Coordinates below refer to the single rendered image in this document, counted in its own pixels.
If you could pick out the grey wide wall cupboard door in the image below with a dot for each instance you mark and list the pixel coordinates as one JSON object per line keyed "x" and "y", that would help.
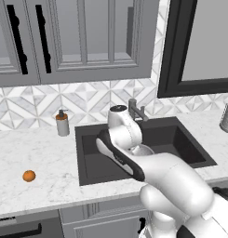
{"x": 96, "y": 34}

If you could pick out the grey narrow wall cupboard door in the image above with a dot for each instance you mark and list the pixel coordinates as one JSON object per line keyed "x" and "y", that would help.
{"x": 2, "y": 37}

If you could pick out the orange tangerine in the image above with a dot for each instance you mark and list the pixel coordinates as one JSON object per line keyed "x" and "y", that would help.
{"x": 29, "y": 176}

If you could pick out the dark grey sink basin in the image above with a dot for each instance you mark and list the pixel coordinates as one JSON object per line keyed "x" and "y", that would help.
{"x": 93, "y": 161}

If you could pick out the grey base cupboard door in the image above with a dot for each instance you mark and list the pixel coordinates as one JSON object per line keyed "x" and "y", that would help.
{"x": 103, "y": 227}

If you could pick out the grey false drawer front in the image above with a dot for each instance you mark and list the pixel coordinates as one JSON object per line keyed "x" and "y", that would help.
{"x": 100, "y": 207}

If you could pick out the black framed window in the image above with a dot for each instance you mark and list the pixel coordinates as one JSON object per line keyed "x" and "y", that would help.
{"x": 171, "y": 49}

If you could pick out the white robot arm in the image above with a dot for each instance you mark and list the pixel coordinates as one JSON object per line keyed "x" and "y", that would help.
{"x": 177, "y": 182}

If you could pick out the soap dispenser with orange top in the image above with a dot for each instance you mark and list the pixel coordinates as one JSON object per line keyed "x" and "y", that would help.
{"x": 62, "y": 124}

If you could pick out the grey sink faucet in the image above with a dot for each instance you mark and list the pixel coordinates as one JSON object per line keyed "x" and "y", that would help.
{"x": 132, "y": 107}

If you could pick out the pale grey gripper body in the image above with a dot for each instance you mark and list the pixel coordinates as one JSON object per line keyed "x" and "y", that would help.
{"x": 144, "y": 150}

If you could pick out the dark grey dishwasher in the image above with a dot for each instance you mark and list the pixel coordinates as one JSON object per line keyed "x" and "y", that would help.
{"x": 13, "y": 232}

